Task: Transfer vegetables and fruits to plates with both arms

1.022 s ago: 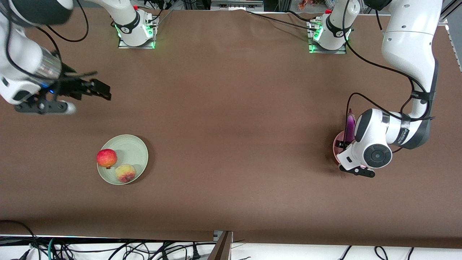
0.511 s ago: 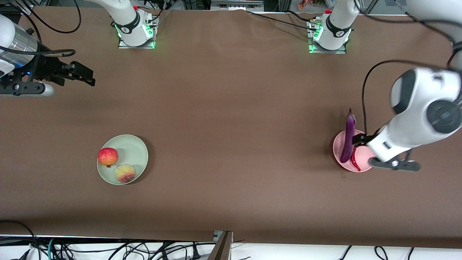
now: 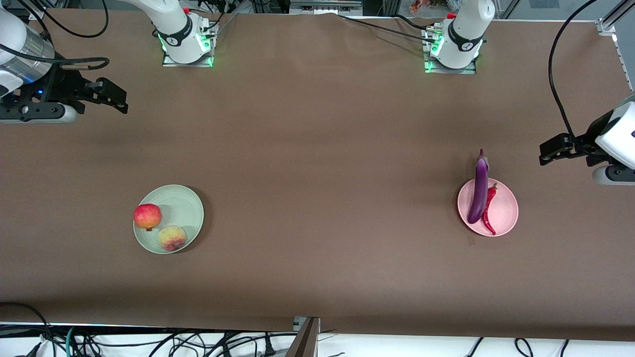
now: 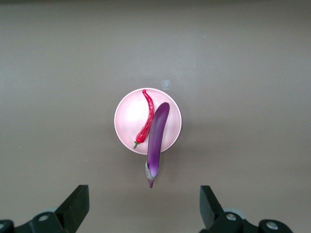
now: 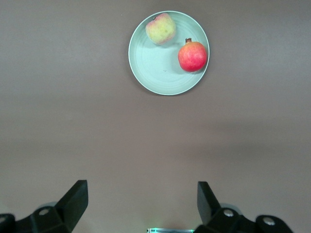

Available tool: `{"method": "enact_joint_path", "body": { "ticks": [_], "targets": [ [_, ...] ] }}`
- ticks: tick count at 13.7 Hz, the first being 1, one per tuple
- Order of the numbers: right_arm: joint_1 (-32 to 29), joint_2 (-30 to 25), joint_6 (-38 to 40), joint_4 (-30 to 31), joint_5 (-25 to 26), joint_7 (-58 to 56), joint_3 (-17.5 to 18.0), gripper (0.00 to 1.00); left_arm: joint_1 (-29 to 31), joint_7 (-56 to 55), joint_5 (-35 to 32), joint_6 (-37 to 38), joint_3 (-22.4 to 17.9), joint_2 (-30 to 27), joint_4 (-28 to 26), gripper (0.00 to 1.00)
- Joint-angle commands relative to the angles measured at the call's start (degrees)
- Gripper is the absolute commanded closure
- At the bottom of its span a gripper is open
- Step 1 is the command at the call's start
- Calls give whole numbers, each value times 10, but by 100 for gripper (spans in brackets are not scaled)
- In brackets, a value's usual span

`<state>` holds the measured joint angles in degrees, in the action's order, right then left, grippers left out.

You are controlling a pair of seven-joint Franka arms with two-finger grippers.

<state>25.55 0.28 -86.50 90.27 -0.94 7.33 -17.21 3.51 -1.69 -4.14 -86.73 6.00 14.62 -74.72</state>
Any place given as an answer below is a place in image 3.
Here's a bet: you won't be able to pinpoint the long purple eggplant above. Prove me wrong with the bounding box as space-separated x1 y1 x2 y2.
466 149 490 225

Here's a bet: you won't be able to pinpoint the red chili pepper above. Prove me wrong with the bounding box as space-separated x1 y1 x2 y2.
481 182 499 236

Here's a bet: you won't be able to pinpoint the red apple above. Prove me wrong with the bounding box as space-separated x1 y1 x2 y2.
133 203 162 232

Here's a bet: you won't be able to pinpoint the yellow-pink peach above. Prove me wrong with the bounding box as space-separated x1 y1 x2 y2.
158 225 188 252

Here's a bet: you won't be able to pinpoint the pink round plate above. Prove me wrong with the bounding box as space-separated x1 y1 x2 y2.
457 178 519 238

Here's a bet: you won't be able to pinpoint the light green round plate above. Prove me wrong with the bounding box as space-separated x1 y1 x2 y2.
133 184 204 254

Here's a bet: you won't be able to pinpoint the colourful background objects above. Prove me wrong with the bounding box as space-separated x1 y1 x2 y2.
409 0 459 13

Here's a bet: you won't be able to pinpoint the brown table cover sheet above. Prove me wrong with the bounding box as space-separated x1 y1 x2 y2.
0 7 635 343

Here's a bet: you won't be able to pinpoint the grey metal device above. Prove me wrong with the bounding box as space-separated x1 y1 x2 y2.
289 0 364 15

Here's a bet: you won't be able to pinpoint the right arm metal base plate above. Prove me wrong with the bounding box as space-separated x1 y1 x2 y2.
161 15 219 68

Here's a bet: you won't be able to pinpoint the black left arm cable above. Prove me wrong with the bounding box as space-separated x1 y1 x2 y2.
547 0 600 142

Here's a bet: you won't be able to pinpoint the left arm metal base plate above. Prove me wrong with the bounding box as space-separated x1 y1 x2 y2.
423 26 478 75

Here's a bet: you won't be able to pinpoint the black cable on table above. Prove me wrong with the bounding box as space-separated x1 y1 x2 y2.
339 14 437 43

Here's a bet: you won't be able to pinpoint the metal table edge post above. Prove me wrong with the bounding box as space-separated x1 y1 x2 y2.
285 316 321 357

